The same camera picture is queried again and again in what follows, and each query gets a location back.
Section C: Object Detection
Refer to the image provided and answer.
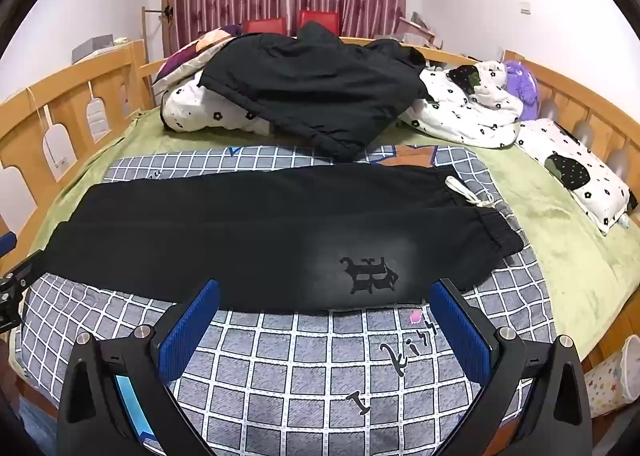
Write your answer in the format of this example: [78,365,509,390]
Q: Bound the purple orange patterned pillow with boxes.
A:
[152,25,246,92]

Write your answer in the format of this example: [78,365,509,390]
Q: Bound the pinkish tilted board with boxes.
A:
[395,11,443,50]

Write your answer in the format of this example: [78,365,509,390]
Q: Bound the purple plush toy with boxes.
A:
[502,59,541,122]

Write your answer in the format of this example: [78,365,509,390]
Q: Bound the green bed sheet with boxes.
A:
[7,109,640,377]

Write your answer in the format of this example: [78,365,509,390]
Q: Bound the grey box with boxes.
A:
[71,35,115,62]

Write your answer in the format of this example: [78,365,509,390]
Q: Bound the star patterned trash bin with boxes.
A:
[582,351,640,419]

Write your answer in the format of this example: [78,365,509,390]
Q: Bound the red chair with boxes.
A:
[297,10,340,37]
[242,19,287,37]

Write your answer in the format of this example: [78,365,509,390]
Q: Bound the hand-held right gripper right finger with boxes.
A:
[429,279,596,456]

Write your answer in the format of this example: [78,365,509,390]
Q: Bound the wooden bed frame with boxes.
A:
[0,36,640,456]

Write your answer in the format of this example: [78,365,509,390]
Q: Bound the wooden coat rack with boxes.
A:
[141,0,176,102]

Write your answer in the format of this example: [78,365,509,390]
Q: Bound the white floral pillow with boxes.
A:
[515,119,633,237]

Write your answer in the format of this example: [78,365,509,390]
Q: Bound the black jacket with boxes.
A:
[197,20,431,162]

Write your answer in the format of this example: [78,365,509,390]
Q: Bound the black pants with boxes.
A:
[42,163,526,315]

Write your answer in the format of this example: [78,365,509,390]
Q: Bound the white floral quilt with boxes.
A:
[160,59,523,149]

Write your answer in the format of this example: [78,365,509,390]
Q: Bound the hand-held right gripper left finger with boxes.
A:
[57,279,221,456]

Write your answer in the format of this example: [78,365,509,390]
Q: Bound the grey checked blanket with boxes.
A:
[20,143,566,456]

